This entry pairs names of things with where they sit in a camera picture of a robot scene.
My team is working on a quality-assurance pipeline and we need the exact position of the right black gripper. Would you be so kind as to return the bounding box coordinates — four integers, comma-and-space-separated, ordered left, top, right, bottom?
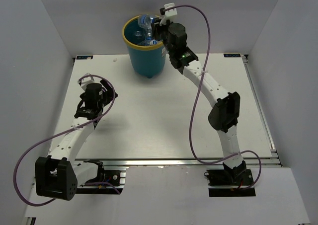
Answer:
151, 17, 174, 56

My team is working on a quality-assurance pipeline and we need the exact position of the clear bottle blue label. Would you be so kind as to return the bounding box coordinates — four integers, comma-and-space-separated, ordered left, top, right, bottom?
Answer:
144, 28, 153, 41
134, 31, 143, 37

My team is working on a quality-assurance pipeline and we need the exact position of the clear unlabelled bottle white cap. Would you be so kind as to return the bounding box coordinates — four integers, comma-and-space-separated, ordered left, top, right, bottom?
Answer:
138, 39, 158, 47

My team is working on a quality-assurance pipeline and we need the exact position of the bottle blue cap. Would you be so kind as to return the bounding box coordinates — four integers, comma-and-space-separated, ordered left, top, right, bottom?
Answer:
138, 14, 156, 29

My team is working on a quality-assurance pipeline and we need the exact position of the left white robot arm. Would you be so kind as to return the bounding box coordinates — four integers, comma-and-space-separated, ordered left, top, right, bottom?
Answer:
35, 74, 118, 201

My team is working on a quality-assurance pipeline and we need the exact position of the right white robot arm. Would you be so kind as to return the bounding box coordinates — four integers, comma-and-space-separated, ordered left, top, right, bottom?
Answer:
152, 18, 246, 185

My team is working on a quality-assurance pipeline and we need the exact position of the teal bin with yellow rim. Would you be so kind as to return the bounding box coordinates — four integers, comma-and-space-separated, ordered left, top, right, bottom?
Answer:
122, 16, 166, 78

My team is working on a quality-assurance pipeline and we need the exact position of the right blue table sticker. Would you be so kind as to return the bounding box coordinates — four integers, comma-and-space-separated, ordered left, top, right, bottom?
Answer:
223, 53, 241, 58

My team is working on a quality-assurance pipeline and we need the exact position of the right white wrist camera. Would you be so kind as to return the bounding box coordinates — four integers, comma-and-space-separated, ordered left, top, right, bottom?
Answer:
159, 2, 177, 25

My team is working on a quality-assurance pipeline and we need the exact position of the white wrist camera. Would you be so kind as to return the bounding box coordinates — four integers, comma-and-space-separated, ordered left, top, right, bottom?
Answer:
159, 2, 177, 25
78, 73, 95, 91

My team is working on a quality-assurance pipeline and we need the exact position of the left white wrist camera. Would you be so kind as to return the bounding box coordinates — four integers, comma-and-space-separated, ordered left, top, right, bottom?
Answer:
78, 73, 95, 91

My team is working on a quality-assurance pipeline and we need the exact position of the aluminium right side rail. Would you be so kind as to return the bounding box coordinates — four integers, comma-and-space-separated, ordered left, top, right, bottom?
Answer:
241, 55, 277, 151

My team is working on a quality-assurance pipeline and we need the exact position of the aluminium rail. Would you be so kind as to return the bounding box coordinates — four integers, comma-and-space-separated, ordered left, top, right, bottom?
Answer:
241, 55, 277, 151
46, 156, 281, 168

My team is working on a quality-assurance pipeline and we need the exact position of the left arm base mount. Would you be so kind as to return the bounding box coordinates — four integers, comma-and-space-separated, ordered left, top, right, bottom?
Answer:
73, 159, 126, 195

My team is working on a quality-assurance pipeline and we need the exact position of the aluminium front rail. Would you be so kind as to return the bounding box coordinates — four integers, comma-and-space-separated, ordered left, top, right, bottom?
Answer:
46, 156, 281, 168

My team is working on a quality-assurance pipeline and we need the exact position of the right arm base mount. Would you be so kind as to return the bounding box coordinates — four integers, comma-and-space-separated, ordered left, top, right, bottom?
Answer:
204, 169, 256, 198

